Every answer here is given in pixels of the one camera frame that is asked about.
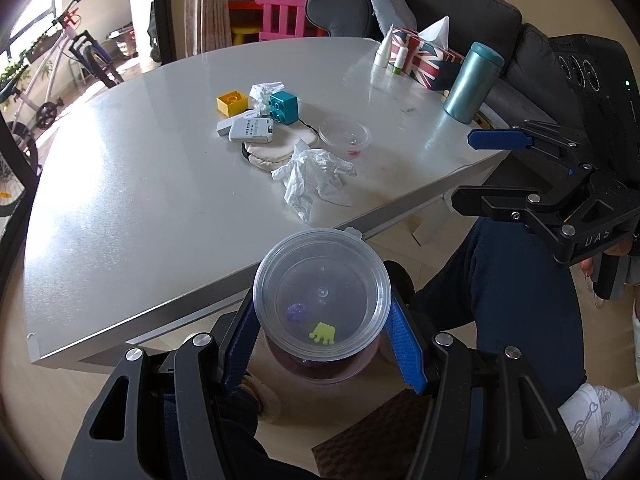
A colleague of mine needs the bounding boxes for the clear plastic container with beads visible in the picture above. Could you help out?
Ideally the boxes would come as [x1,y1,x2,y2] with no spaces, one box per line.
[253,229,393,362]

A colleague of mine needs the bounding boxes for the clear plastic container pink bits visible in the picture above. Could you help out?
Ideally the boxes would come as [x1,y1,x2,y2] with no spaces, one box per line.
[319,115,372,157]

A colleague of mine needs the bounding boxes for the white tissue front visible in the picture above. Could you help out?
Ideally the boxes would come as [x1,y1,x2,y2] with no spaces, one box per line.
[271,139,357,223]

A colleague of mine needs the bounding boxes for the white tissue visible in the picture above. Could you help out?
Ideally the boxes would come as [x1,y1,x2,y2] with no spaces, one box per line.
[250,81,284,116]
[271,139,357,223]

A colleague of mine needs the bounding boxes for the beige zip pouch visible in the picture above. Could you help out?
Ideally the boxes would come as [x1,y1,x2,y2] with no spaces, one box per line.
[241,124,319,172]

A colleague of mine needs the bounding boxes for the teal toy brick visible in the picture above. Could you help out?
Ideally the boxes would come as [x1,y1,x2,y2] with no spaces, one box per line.
[268,90,299,126]

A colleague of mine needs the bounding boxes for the white square card device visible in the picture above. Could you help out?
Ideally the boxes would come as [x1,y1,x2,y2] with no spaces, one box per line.
[228,117,273,143]

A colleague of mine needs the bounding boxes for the white usb token stick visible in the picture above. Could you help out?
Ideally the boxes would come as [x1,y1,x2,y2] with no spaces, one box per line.
[216,110,262,136]

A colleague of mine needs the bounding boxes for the pink trash bin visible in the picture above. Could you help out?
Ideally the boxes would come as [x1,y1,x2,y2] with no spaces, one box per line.
[266,338,380,385]

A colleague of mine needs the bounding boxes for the person's right hand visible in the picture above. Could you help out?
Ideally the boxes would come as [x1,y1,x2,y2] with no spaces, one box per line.
[579,237,639,276]

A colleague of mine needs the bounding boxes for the dark grey sofa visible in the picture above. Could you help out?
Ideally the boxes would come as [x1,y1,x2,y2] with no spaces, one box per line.
[304,0,591,181]

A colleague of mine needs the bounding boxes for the beige slipper shoe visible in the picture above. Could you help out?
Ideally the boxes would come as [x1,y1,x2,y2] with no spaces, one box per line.
[240,374,282,424]

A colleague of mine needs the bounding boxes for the teal thermos bottle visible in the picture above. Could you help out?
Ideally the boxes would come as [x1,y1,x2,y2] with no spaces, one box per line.
[444,42,504,125]

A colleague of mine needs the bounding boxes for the person's legs in jeans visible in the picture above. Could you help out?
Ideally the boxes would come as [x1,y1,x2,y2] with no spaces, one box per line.
[385,218,586,405]

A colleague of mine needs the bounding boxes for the union jack tissue box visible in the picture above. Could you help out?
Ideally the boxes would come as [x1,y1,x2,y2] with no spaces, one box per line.
[388,15,464,91]

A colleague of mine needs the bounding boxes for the dark woven mat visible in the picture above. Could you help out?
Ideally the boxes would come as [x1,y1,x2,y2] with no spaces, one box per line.
[312,389,432,479]

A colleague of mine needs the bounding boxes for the small white green bottle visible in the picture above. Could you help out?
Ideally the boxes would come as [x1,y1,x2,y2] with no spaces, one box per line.
[392,46,408,75]

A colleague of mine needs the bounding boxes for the white tube bottle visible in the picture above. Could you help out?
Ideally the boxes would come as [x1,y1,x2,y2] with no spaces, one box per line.
[373,25,394,68]

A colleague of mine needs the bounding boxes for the light grey cushion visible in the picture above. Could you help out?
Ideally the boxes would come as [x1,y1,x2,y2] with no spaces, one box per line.
[370,0,416,35]

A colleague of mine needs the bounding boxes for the white printed shoe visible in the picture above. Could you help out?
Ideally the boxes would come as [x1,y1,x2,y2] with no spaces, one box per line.
[559,384,639,479]

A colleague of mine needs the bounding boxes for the crumpled white tissue back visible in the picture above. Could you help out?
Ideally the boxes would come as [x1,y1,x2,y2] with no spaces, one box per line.
[250,81,284,116]

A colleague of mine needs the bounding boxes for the yellow toy brick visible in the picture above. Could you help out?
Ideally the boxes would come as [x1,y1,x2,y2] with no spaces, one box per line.
[216,90,250,117]

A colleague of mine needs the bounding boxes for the yellow kids stool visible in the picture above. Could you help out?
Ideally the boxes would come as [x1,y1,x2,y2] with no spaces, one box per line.
[231,26,262,46]

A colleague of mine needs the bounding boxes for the red kids table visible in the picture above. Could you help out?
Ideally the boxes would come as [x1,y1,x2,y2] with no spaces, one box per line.
[228,0,262,29]

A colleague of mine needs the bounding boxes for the patterned curtain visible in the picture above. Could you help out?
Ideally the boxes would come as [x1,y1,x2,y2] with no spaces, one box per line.
[184,0,231,56]

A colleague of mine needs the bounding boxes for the white bicycle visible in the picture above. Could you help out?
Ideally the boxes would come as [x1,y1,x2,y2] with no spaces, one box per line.
[1,0,124,174]

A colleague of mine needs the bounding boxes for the black door frame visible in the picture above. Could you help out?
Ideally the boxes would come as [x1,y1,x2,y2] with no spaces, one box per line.
[1,0,177,292]

